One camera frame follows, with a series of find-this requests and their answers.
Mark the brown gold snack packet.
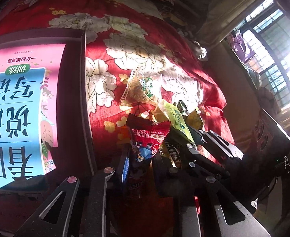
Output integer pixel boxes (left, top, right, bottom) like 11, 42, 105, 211
185, 109, 204, 130

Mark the yellow green snack packet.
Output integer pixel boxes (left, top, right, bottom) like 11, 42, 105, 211
153, 99, 194, 142

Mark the brown Snickers bar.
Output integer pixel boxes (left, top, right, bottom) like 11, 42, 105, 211
160, 127, 190, 170

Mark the red snack packet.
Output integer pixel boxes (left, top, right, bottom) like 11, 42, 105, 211
126, 113, 171, 163

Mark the blue snack packet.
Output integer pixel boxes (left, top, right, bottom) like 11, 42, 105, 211
136, 143, 152, 163

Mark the clear rice cracker packet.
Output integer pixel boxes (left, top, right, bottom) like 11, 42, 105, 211
120, 67, 162, 106

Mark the dark green snack packet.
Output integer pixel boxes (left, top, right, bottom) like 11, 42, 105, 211
173, 100, 189, 117

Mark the red floral quilt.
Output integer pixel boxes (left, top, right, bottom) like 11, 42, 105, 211
0, 0, 233, 233

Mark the window with metal grille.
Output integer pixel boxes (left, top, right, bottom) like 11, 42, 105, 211
233, 0, 290, 110

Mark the beige curtain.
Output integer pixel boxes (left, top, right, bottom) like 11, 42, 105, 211
195, 0, 264, 49

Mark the pink blue children's book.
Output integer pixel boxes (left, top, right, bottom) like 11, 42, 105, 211
0, 43, 65, 188

